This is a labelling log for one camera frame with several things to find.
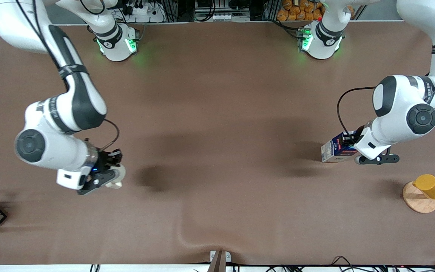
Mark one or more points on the white mug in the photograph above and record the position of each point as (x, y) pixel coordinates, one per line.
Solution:
(120, 175)

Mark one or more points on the blue milk carton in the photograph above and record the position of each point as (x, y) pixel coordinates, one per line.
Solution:
(330, 151)

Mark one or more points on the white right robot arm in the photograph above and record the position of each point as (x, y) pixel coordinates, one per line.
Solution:
(55, 121)

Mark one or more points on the yellow cup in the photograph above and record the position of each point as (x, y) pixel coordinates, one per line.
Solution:
(431, 186)

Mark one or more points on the wooden mug stand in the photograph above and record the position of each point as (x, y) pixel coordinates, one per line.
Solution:
(417, 202)

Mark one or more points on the white power strip with plugs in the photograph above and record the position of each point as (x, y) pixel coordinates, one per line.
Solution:
(144, 13)

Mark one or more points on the long white power strip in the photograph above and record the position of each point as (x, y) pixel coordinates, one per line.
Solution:
(230, 17)

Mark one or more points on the gray camera mount bracket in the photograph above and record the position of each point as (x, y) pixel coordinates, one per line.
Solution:
(219, 261)

